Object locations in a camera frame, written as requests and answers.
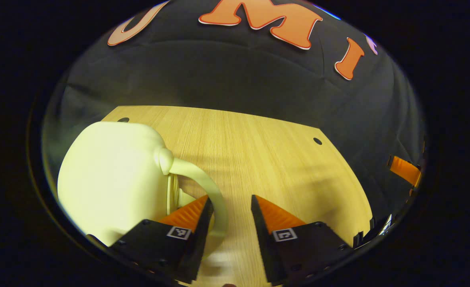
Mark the black backdrop cloth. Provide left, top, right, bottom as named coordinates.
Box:
left=43, top=0, right=426, bottom=224

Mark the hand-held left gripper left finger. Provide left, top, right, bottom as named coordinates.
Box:
left=109, top=195, right=215, bottom=284

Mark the cream suitcase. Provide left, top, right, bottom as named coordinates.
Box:
left=57, top=121, right=229, bottom=259

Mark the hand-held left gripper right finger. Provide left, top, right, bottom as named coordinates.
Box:
left=251, top=195, right=353, bottom=287

